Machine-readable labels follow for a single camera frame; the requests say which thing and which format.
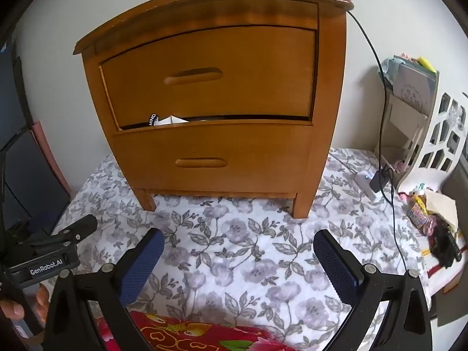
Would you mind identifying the dark blue cabinet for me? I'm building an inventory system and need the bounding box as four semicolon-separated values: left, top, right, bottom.
0;40;72;235

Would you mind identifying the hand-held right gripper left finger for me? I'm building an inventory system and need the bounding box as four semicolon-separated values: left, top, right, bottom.
41;228;166;351

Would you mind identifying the yellow sponge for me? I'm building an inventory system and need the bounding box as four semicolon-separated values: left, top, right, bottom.
418;56;438;74

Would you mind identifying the wooden nightstand deep drawer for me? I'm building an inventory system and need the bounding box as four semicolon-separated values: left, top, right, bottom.
113;119;315;195

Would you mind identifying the wooden nightstand shallow drawer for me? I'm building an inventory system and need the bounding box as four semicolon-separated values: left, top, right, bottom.
99;25;318;130

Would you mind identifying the grey floral quilt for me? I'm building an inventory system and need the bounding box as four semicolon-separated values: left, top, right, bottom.
55;148;439;337

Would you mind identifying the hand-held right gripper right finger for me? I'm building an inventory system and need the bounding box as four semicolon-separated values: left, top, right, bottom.
313;229;434;351

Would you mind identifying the black cable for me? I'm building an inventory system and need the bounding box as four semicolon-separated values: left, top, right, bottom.
345;9;415;275

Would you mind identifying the red floral blanket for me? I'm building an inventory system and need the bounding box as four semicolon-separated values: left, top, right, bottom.
95;311;297;351

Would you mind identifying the grey booklet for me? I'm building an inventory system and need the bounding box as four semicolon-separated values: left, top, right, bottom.
392;63;438;113

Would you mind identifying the wooden nightstand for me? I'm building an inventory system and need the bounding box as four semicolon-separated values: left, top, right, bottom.
73;0;355;220

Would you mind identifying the pile of colourful small packets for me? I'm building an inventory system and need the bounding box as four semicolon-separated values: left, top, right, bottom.
400;186;438;236

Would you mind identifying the white garment with black tag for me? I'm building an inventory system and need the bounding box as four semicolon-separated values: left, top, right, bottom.
147;113;190;127

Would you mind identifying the white power adapter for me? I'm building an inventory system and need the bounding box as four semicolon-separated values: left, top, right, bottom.
354;171;377;202

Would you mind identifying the person's left hand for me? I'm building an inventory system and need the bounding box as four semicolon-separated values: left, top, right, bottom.
0;284;50;320

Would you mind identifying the white cutout desk organizer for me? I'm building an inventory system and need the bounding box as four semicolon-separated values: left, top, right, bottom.
380;56;468;195

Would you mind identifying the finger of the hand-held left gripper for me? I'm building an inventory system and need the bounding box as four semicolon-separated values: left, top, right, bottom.
50;214;99;246

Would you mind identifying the pink board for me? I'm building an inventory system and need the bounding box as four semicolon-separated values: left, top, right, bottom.
31;122;72;195

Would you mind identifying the cream paper sheet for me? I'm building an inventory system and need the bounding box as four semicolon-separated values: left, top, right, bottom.
426;191;460;232

